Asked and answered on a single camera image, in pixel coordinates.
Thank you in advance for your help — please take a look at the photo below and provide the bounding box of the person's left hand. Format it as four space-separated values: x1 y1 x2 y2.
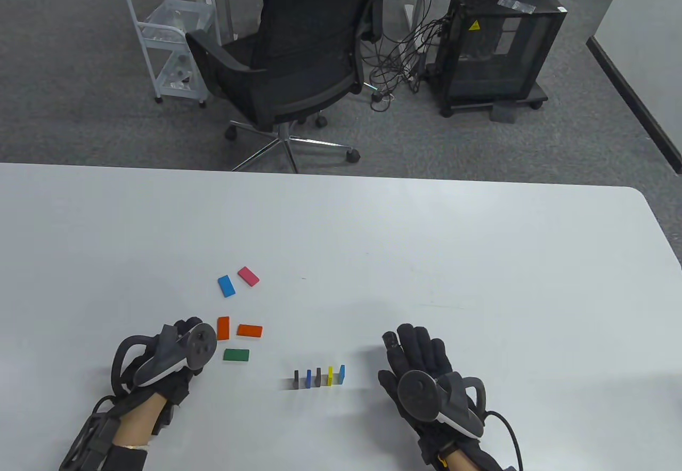
109 316 218 437

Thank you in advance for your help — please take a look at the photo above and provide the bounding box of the person's right hand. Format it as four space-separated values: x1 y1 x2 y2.
377 323 488 466

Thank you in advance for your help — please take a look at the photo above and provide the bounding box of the person's right forearm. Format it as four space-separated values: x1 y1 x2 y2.
440 439 520 471

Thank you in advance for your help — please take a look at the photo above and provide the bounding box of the grey hand tracker controller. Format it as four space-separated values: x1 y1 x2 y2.
397 369 486 438
111 323 218 391

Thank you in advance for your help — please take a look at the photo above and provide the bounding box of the black computer cabinet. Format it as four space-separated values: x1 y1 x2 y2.
436 0 568 118

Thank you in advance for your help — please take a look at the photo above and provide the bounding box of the black mesh office chair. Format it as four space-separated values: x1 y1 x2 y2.
185 0 398 174

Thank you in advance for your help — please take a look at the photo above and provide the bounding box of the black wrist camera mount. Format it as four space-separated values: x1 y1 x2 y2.
59 396 120 471

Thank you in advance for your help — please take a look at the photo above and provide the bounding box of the black cable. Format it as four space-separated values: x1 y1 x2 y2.
486 410 524 471

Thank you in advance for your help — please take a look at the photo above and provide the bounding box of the tangle of black cables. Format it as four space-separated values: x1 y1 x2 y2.
361 0 453 112

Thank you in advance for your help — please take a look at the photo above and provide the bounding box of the white wire trolley cart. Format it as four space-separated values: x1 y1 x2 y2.
124 0 222 108

